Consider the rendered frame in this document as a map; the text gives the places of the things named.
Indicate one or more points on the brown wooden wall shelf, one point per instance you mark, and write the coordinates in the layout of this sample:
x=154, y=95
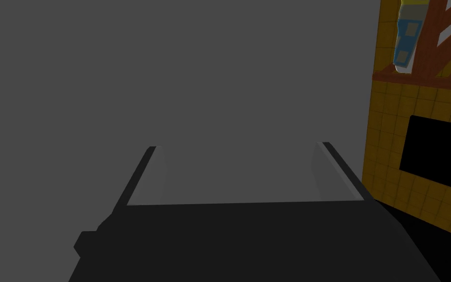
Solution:
x=438, y=47

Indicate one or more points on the black wall panel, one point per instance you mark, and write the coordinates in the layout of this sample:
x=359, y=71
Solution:
x=440, y=152

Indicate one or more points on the blue and yellow bottle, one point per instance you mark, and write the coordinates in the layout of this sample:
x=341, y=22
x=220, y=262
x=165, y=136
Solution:
x=407, y=35

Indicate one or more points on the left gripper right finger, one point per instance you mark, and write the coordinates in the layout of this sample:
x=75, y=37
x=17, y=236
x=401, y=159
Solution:
x=339, y=174

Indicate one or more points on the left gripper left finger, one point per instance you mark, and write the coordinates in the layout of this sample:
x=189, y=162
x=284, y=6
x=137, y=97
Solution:
x=144, y=177

